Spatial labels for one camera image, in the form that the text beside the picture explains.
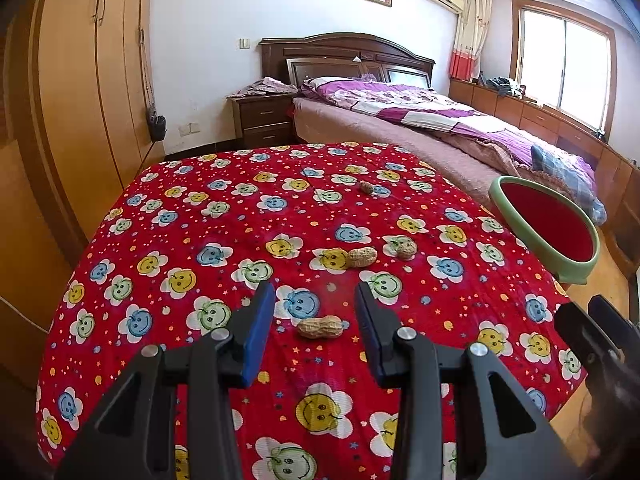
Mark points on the red smiley flower tablecloth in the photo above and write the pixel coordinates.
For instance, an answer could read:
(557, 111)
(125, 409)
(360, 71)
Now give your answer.
(200, 220)

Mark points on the dark clothes pile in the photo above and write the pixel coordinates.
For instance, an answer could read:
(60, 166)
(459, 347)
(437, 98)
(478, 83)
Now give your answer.
(502, 86)

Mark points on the patterned curtain with red hem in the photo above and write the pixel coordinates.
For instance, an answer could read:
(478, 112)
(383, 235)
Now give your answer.
(470, 35)

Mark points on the white wall socket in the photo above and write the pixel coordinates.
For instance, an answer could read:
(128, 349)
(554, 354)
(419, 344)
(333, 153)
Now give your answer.
(188, 128)

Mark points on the wooden framed window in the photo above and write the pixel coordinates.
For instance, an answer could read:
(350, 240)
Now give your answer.
(565, 65)

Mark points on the purple pillow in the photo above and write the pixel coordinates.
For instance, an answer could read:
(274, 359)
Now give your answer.
(322, 86)

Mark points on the wooden cabinet row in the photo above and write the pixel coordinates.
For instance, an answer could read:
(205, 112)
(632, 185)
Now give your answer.
(575, 135)

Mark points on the beige stone near cloth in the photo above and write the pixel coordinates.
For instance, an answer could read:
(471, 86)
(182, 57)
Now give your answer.
(361, 257)

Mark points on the dark wooden nightstand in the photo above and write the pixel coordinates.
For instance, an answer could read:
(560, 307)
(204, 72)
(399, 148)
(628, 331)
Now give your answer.
(262, 122)

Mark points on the peanut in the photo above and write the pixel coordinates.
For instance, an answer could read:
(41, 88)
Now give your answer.
(320, 327)

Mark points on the black hanging bag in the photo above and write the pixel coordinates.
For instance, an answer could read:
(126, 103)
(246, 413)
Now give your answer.
(156, 125)

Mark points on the walnut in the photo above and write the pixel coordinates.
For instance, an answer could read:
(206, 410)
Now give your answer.
(366, 187)
(407, 249)

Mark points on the pink clothes pile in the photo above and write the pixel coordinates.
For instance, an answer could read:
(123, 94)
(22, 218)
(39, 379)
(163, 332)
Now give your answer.
(262, 87)

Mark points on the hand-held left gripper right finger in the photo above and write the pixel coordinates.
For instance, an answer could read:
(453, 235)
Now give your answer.
(371, 332)

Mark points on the red bin with green rim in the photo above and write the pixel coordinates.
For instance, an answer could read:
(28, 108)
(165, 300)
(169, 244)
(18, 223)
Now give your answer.
(545, 230)

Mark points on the wooden wardrobe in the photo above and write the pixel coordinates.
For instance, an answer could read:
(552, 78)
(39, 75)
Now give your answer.
(75, 85)

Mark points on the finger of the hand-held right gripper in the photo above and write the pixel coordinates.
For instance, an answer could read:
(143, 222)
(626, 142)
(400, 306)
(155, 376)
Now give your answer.
(607, 312)
(575, 327)

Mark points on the purple patterned quilt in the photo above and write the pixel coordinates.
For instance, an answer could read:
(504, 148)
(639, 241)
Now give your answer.
(425, 110)

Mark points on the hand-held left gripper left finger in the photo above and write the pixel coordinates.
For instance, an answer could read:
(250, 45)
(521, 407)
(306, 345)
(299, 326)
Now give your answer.
(257, 340)

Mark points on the blue plaid cloth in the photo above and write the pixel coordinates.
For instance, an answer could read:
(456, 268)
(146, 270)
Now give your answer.
(565, 170)

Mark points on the dark wooden bed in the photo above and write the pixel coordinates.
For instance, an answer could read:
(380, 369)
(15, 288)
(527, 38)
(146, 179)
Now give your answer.
(345, 52)

